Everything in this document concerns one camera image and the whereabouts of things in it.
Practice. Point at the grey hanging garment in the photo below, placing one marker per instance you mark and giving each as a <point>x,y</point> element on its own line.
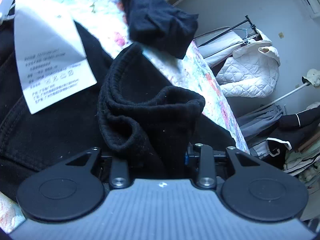
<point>254,123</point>

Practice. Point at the white quilted jacket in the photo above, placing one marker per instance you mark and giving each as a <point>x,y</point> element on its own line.
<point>252,71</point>

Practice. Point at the stacked folded clothes pile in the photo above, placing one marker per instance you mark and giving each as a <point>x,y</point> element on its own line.
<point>303,163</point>

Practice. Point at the black clothes rack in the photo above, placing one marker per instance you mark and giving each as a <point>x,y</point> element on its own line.
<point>241,34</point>

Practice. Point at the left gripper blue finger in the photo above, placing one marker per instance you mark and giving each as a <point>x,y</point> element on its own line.
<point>201,154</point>

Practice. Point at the black pants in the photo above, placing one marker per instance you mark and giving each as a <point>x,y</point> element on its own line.
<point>132,113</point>

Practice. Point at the white care label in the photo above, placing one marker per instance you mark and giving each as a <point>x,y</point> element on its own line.
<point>51,61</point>

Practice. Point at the black garment white trim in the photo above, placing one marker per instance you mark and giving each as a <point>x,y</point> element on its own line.
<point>292,131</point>

